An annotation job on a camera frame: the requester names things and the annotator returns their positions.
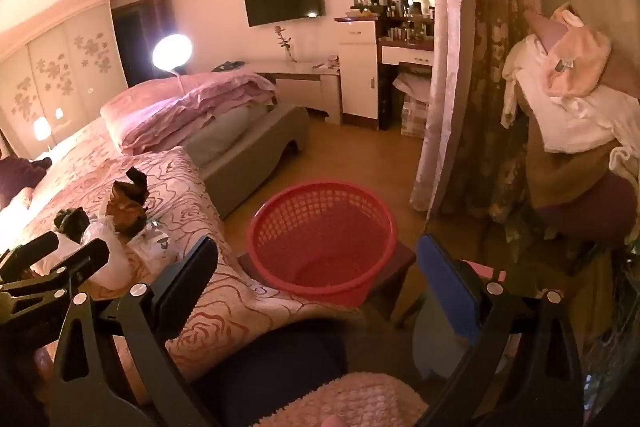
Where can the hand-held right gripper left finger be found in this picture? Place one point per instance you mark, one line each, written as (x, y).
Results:
(187, 277)

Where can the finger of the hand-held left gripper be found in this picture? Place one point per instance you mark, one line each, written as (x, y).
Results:
(75, 264)
(30, 257)

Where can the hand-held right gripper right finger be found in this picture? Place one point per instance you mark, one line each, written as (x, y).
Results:
(445, 287)

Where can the white foam sheet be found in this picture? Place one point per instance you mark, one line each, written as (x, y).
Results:
(107, 257)

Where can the clear printed plastic bag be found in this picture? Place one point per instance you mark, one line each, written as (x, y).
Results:
(155, 242)

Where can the brown plush toy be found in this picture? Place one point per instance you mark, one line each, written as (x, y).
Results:
(125, 207)

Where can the red plastic basket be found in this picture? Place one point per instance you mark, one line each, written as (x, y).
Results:
(280, 227)

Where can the dark wooden stool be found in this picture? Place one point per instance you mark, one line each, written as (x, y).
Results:
(395, 272)

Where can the rose print bedspread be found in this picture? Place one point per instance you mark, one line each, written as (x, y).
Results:
(200, 207)

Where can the dark plush toy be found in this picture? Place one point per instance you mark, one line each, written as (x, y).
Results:
(20, 172)

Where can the pink floral bed sheet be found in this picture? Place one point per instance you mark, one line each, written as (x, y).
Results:
(75, 157)

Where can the person's dark trouser leg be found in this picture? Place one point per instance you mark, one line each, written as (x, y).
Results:
(280, 357)

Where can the small bedside lamp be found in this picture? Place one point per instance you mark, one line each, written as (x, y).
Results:
(41, 129)

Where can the pink fluffy garment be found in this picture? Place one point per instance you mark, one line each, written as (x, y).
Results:
(360, 402)

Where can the purple chair seat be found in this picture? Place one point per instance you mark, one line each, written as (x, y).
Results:
(590, 212)

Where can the brown garment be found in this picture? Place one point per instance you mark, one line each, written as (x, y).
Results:
(565, 172)

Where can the stacked cardboard boxes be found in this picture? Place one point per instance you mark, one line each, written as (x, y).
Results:
(412, 112)

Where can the folded pink quilt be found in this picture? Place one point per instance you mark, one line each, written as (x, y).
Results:
(190, 97)

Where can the floral sliding door wardrobe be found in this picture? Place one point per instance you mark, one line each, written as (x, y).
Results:
(65, 57)

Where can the white garment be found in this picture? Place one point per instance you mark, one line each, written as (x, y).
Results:
(575, 122)

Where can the pink sheer curtain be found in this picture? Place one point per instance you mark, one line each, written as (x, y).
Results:
(445, 57)

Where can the dark doorway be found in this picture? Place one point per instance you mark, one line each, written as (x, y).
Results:
(135, 42)

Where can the white low desk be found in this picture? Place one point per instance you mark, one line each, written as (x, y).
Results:
(300, 72)

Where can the dark wood dressing table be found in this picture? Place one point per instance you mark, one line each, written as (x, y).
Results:
(405, 54)

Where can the single rose in vase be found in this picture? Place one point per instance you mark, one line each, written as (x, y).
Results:
(286, 52)

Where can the brown floral curtain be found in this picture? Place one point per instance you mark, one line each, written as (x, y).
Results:
(495, 32)

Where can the row of cosmetic bottles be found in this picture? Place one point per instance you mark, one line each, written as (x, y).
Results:
(395, 9)

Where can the grey bed frame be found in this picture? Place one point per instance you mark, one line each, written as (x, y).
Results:
(260, 157)

